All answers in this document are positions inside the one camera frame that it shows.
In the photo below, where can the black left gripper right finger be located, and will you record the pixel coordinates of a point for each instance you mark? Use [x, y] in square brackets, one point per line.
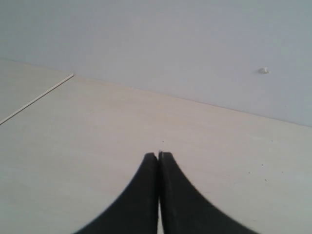
[184, 210]

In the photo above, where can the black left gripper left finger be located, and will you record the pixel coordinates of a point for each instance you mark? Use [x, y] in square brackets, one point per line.
[135, 211]

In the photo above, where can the white wall plug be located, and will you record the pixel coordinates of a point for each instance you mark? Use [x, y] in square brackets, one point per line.
[263, 71]

